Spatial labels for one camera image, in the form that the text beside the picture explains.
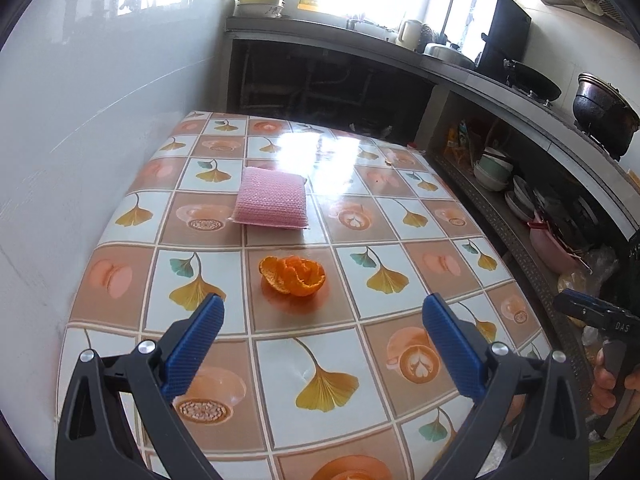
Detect cream electric kettle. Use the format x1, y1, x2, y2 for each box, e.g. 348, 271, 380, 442
396, 19, 423, 51

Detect stack of white bowls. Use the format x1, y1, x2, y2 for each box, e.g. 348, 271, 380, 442
472, 147, 516, 192

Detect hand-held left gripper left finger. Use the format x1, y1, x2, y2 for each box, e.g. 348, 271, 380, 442
55, 292, 226, 480

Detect stack of white plates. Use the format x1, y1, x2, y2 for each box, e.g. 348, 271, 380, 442
504, 175, 541, 222

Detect orange peel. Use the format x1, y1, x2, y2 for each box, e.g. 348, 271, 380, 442
258, 255, 327, 297

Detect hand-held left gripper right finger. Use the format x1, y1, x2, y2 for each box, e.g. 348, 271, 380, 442
421, 292, 591, 480

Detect pink scrub sponge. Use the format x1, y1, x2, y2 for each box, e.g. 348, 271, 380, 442
230, 166, 312, 231

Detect black kitchen utensils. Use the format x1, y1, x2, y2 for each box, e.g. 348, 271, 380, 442
535, 190, 601, 256

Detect black kitchen appliance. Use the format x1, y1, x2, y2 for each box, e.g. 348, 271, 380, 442
442, 0, 532, 81

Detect crumpled clear plastic bag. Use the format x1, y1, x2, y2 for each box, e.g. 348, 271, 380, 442
580, 247, 618, 286

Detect person's right hand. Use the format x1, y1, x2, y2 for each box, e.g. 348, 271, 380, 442
591, 347, 640, 416

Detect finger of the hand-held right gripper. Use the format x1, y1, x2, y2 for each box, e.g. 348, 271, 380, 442
554, 288, 615, 332

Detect black wok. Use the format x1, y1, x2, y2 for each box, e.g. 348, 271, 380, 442
504, 58, 562, 103

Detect concrete kitchen counter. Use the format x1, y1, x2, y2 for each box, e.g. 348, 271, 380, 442
225, 15, 640, 241

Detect yellow white enamel basin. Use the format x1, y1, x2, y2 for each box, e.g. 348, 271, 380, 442
235, 0, 288, 17

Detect pink plastic basin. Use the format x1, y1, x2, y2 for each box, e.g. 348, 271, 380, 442
529, 210, 593, 275

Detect orange snack packet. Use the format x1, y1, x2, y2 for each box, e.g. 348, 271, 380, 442
445, 122, 476, 166

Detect perforated metal shelf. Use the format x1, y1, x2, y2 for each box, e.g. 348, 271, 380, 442
430, 150, 640, 396

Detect metal water pipe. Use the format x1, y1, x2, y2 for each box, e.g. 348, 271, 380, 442
295, 67, 381, 106

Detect dark cooking pot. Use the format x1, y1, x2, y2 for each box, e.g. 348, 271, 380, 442
572, 72, 640, 158

